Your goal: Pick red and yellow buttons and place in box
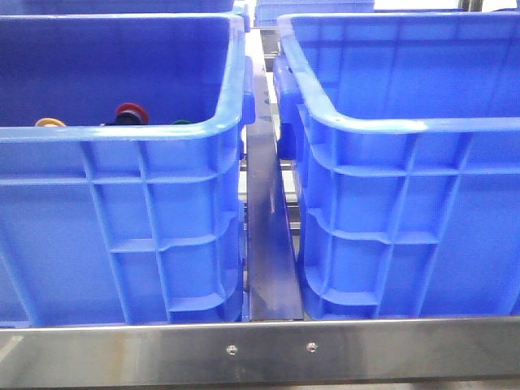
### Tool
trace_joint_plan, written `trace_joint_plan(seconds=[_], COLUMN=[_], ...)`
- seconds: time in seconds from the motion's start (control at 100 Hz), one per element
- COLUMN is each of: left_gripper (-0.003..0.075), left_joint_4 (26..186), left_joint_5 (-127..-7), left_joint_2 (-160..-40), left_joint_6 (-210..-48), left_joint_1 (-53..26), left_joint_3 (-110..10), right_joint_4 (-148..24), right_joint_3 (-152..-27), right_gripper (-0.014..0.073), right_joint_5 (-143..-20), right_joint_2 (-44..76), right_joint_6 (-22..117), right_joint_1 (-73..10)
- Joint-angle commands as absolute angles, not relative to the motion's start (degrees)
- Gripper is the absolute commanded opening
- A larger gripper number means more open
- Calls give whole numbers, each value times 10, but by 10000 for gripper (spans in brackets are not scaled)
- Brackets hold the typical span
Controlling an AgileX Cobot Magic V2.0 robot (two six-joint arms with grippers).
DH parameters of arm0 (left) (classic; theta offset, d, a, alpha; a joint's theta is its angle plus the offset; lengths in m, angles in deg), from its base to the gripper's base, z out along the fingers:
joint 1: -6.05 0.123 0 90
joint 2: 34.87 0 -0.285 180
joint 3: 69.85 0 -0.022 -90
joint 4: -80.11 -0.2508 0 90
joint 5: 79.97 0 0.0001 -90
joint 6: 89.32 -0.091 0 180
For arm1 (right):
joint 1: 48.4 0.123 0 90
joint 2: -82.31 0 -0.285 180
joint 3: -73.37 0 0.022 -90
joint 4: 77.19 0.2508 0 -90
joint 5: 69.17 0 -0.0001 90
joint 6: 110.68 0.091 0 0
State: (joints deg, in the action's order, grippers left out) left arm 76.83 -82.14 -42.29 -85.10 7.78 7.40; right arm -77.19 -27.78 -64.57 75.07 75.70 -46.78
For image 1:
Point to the red mushroom push button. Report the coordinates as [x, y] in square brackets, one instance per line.
[130, 113]

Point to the yellow mushroom push button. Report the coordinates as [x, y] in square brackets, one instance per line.
[49, 122]

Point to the blue plastic bin right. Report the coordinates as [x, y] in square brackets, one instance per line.
[407, 166]

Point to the blue plastic bin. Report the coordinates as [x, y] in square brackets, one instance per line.
[407, 166]
[124, 224]

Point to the blue plastic bin left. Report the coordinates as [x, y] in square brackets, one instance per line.
[124, 224]

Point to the blue bin rear right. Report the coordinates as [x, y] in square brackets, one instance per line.
[267, 12]

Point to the blue bin rear left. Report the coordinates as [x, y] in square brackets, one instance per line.
[76, 7]

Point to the stainless steel front rail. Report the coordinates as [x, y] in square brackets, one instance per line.
[301, 352]

